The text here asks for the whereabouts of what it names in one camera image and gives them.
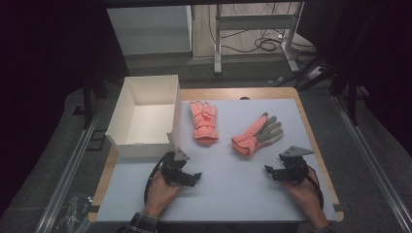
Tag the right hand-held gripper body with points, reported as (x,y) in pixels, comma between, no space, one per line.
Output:
(296,168)

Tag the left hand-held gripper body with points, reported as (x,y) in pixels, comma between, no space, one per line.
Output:
(171,168)

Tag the pink glove with grey palm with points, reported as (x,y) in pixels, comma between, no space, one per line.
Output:
(251,137)

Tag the white box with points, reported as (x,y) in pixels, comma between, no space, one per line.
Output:
(145,123)

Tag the person's left hand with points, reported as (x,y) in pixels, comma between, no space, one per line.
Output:
(160,195)

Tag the person's right hand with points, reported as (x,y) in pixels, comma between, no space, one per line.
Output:
(307,197)

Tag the pale blue table mat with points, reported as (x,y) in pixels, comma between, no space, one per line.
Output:
(233,194)

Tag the black tape strip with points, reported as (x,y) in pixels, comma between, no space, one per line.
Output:
(93,209)

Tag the black metal stand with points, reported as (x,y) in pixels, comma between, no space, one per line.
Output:
(86,103)
(351,97)

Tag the white power strip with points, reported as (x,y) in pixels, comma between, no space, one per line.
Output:
(315,73)

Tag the clear plastic bag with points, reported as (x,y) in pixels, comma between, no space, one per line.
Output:
(73,212)

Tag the white cabinet panel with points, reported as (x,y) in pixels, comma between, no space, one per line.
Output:
(150,30)

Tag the metal floor rail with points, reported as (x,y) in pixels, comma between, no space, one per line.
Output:
(69,171)
(372,161)

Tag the black floor bracket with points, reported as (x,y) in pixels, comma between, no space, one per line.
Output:
(96,139)

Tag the white metal desk frame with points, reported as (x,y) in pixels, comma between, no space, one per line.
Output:
(252,22)

